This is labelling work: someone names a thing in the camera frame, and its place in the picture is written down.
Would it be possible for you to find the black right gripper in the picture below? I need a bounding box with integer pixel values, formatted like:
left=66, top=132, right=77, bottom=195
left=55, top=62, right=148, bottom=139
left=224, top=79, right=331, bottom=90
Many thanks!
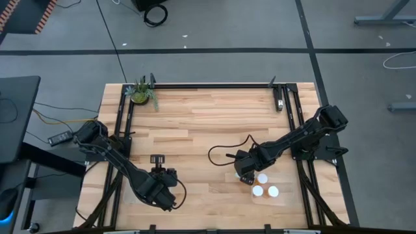
left=226, top=148, right=261, bottom=186

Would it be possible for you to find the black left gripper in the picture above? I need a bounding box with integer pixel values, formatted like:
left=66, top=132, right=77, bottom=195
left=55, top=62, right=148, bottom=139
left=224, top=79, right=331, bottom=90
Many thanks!
left=149, top=154, right=179, bottom=189

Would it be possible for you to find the clear plastic bin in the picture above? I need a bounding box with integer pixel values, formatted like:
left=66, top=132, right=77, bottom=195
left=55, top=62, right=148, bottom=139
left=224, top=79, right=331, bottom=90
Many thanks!
left=252, top=173, right=295, bottom=206
left=123, top=172, right=173, bottom=209

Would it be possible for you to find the green potted succulent plant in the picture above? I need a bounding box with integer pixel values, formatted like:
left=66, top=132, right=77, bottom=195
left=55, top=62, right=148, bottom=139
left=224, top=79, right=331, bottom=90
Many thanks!
left=125, top=76, right=160, bottom=112

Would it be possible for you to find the black power adapter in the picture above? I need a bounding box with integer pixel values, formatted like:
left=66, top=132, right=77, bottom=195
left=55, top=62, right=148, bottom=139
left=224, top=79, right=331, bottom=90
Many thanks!
left=47, top=130, right=74, bottom=147

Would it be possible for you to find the black desk underframe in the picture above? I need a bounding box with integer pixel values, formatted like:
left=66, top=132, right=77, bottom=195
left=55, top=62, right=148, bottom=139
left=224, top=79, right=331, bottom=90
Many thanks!
left=0, top=142, right=87, bottom=234

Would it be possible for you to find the black desk top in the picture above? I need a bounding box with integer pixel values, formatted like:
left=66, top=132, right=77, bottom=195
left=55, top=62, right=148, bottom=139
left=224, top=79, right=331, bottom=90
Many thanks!
left=0, top=75, right=42, bottom=163

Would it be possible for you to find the black computer mouse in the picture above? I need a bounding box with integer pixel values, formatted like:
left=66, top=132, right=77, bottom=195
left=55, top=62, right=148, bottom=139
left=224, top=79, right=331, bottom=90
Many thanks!
left=0, top=187, right=19, bottom=225

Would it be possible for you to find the black box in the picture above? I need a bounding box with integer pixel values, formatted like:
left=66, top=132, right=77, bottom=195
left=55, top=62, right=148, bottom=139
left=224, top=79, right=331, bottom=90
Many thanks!
left=131, top=0, right=166, bottom=12

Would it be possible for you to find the grey metal table foot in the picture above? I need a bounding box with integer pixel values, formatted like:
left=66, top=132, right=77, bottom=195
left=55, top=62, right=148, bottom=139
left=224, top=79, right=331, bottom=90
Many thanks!
left=387, top=102, right=416, bottom=113

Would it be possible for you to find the black mat with orange stripes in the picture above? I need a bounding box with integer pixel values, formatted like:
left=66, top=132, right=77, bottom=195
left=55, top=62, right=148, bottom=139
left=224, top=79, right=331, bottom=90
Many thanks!
left=0, top=0, right=58, bottom=35

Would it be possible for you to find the grey metal table leg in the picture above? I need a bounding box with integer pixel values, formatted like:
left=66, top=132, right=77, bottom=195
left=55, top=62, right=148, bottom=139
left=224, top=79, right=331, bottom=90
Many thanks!
left=354, top=0, right=416, bottom=26

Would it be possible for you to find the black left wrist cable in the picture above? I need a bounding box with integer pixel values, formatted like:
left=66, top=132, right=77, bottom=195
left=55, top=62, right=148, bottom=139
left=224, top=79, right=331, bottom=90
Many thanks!
left=171, top=177, right=188, bottom=211

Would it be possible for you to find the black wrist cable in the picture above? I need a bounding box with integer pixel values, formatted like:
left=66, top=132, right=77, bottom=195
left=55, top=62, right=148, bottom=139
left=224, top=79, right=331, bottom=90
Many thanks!
left=171, top=177, right=188, bottom=211
left=207, top=134, right=261, bottom=167

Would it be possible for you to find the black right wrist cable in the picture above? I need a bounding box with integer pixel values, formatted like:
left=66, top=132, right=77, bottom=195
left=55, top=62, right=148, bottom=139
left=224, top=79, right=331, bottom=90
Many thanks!
left=207, top=134, right=261, bottom=167

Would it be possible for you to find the black aluminium rig frame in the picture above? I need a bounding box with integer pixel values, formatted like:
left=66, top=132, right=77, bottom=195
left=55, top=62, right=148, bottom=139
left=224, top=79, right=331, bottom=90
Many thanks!
left=77, top=83, right=348, bottom=230

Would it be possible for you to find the yellow floor cable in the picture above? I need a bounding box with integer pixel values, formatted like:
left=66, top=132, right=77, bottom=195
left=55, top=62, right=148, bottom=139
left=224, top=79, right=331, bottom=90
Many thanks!
left=32, top=109, right=98, bottom=125

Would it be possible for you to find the thin black floor cable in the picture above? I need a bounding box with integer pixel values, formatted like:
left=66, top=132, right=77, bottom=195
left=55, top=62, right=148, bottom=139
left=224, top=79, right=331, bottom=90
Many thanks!
left=34, top=101, right=100, bottom=114

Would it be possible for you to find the coiled black cable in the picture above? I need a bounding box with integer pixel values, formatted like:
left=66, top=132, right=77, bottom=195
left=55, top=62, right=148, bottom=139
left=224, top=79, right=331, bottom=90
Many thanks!
left=143, top=3, right=169, bottom=28

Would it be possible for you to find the white floor cable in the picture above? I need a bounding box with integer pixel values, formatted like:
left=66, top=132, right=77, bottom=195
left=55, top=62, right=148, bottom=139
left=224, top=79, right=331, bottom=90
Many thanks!
left=382, top=50, right=416, bottom=70

